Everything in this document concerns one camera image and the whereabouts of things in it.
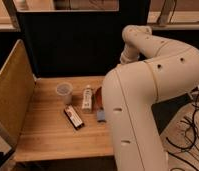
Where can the dark rectangular snack package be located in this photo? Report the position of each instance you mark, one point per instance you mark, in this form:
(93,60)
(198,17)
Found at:
(73,117)

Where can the small white bottle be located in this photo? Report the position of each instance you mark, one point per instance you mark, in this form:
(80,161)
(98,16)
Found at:
(87,99)

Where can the left wooden side panel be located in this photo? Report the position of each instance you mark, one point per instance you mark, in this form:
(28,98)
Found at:
(16,88)

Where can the black back panel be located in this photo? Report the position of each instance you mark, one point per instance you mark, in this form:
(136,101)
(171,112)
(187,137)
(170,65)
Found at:
(78,43)

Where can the small blue block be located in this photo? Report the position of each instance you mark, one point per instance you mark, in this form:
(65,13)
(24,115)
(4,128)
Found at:
(100,115)

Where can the clear plastic cup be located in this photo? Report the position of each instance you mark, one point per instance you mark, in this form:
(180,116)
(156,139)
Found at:
(64,91)

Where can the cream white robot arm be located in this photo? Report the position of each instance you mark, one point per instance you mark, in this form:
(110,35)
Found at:
(152,69)

